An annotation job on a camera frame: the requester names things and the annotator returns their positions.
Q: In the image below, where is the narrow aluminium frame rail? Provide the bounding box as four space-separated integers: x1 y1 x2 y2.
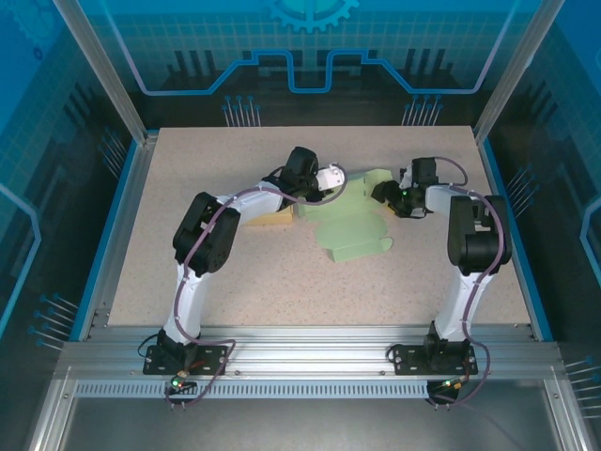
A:
27 378 76 451
544 378 591 451

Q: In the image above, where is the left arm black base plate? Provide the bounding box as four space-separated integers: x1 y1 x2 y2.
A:
143 344 230 377

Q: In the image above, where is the blue table edge strip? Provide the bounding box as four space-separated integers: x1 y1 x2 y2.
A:
481 138 555 342
69 139 142 342

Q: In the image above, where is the slotted grey cable duct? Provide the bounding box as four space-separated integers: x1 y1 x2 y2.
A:
72 381 431 400

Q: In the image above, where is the wide aluminium frame rail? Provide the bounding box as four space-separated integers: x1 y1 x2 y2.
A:
54 325 564 382

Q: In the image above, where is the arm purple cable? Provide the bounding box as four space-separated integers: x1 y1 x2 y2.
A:
163 163 349 411
424 157 511 410

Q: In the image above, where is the grey metal bottom plate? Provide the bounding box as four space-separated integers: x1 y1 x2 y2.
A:
60 397 564 451

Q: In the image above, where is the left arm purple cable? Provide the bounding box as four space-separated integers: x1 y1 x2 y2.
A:
163 163 349 411

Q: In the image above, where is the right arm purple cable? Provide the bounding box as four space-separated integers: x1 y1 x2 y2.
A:
424 157 511 410

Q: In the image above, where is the aluminium corner post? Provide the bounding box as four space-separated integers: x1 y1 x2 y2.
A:
50 0 160 147
472 0 567 145

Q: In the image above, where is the yellow paper box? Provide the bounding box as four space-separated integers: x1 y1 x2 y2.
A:
243 202 300 227

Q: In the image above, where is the green paper box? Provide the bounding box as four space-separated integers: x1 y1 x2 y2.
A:
293 167 394 263

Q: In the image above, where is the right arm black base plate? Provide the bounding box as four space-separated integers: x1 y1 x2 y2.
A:
390 345 479 377

